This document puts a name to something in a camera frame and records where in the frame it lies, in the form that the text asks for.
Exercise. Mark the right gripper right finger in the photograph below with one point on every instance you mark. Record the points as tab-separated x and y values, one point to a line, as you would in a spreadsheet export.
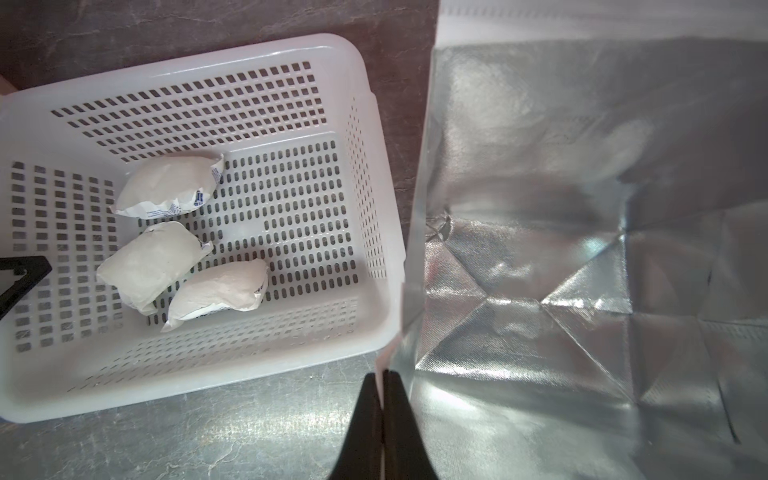
405	456

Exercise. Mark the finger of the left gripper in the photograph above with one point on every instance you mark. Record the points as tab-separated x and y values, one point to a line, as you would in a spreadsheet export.
30	271

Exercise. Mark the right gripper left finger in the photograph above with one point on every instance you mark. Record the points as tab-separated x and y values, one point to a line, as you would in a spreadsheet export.
360	457

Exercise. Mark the white ice pack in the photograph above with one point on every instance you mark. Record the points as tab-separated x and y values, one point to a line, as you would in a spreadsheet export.
238	286
149	264
169	186

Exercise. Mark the white insulated delivery bag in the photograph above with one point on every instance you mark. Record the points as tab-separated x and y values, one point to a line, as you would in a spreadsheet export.
586	277

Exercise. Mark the white perforated plastic basket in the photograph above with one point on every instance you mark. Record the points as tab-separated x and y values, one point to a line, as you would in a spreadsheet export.
306	187

